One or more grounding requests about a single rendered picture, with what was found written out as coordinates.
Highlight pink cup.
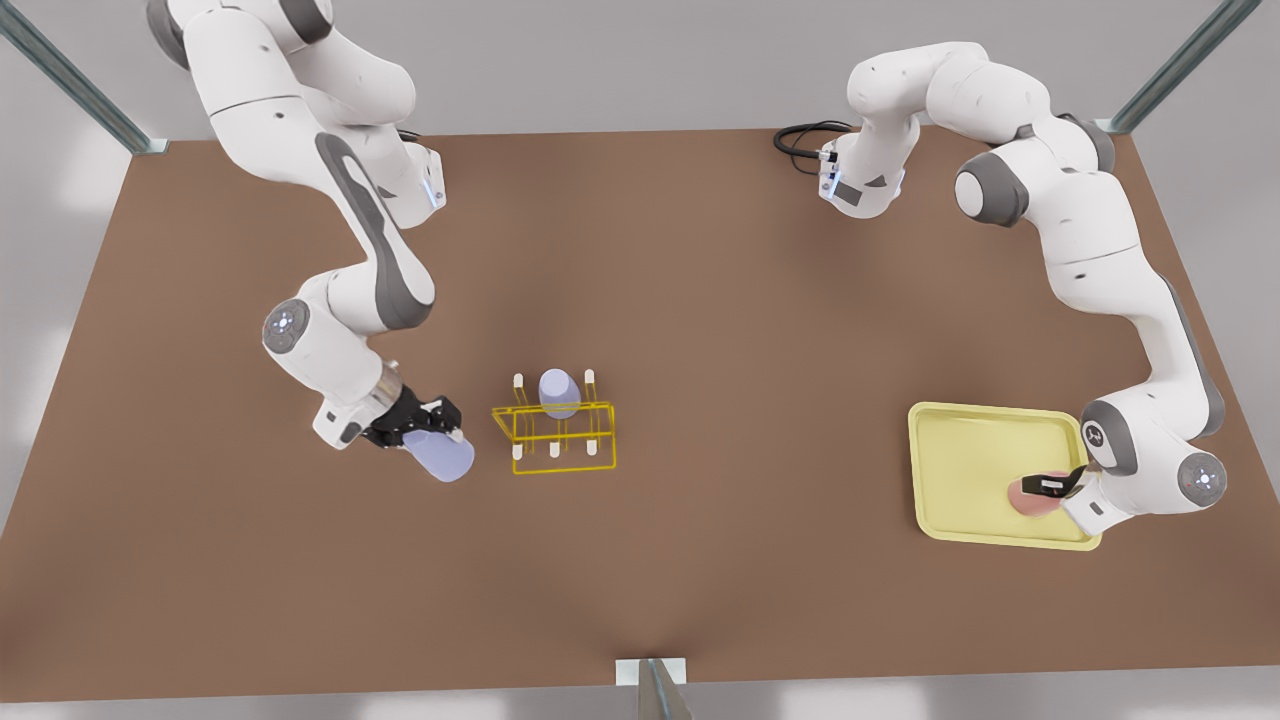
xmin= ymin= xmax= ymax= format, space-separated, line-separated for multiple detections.
xmin=1008 ymin=470 xmax=1071 ymax=518

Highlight lavender cup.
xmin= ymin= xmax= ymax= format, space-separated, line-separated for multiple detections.
xmin=402 ymin=428 xmax=476 ymax=484
xmin=539 ymin=369 xmax=582 ymax=420

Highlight pale yellow tray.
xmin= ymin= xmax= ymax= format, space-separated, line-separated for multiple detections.
xmin=908 ymin=402 xmax=1103 ymax=552

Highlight yellow wire cup rack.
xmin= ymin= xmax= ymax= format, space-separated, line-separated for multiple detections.
xmin=491 ymin=370 xmax=618 ymax=475

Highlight silver frame post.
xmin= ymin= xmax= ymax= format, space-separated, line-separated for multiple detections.
xmin=1097 ymin=0 xmax=1263 ymax=135
xmin=615 ymin=657 xmax=694 ymax=720
xmin=0 ymin=0 xmax=169 ymax=155

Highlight black cable loop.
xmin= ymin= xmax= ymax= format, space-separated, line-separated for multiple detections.
xmin=773 ymin=121 xmax=857 ymax=177

